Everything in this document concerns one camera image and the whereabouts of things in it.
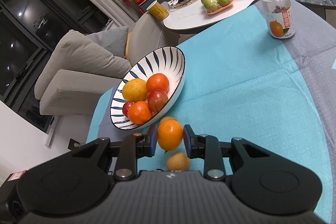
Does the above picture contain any brown kiwi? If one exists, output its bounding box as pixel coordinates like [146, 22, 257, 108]
[166, 152, 190, 171]

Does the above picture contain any large orange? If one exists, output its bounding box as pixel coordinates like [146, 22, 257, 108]
[128, 101, 153, 124]
[146, 73, 170, 93]

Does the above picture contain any small orange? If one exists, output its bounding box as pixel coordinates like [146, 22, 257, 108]
[157, 119, 183, 152]
[159, 116, 175, 125]

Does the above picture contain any red apple small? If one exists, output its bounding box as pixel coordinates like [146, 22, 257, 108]
[122, 101, 134, 117]

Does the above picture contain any red apple large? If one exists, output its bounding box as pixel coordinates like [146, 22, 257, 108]
[147, 90, 168, 113]

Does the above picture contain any yellow lemon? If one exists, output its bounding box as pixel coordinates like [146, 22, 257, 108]
[122, 79, 148, 102]

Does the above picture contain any blue grey tablecloth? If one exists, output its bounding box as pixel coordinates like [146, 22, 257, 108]
[83, 3, 335, 223]

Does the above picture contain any grey sofa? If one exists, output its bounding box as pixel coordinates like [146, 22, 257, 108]
[34, 13, 179, 116]

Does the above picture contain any white round side table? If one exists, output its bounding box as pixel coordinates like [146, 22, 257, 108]
[163, 0, 258, 34]

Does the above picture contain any yellow can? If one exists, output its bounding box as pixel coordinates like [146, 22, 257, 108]
[146, 0, 169, 22]

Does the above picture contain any tray of green apples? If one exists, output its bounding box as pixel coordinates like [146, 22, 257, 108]
[201, 0, 233, 15]

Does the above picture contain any glass jar orange label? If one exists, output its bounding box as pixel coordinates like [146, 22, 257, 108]
[261, 0, 295, 39]

